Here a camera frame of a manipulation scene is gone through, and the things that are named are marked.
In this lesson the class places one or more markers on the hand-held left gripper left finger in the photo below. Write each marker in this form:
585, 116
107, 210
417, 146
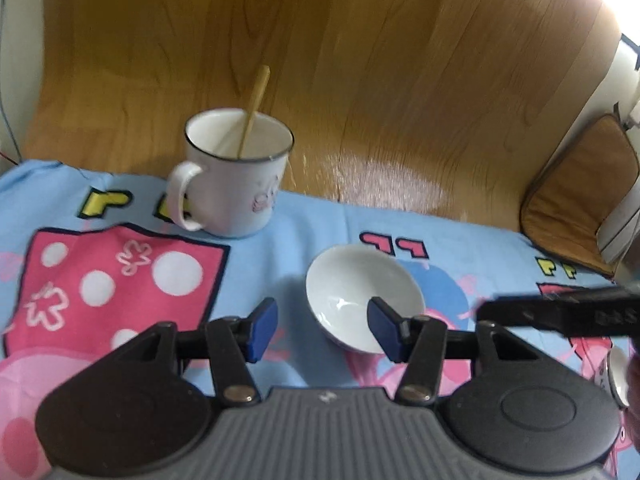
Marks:
261, 330

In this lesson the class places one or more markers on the white enamel mug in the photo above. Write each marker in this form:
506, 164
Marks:
230, 195

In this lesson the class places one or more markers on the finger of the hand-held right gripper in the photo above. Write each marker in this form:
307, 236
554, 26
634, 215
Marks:
502, 310

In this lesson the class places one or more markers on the printed blanket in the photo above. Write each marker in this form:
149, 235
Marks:
125, 270

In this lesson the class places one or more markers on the wooden stick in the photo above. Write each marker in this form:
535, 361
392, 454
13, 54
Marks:
252, 110

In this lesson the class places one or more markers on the white bowl pink pattern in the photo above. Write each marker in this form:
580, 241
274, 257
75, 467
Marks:
350, 285
617, 375

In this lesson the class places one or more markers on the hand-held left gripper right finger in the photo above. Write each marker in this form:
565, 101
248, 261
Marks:
385, 330

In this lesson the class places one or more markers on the brown seat cushion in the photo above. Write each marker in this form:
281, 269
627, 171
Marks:
570, 195

